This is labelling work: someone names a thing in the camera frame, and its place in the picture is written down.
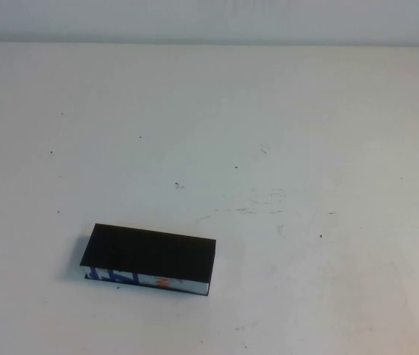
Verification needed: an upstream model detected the black glasses case printed side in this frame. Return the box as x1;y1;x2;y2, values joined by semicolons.
78;223;218;297

